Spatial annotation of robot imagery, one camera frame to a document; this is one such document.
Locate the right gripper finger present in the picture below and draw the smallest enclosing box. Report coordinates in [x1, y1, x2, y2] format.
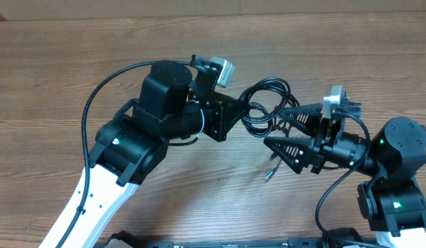
[278, 103, 323, 136]
[263, 136, 320, 174]

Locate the black cable bundle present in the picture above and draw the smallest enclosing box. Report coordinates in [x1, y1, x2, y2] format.
[239, 76, 301, 183]

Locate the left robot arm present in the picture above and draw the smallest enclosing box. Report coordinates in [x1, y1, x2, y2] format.
[41, 56, 249, 247]

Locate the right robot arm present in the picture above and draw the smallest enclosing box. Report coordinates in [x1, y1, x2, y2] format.
[264, 102, 426, 247]

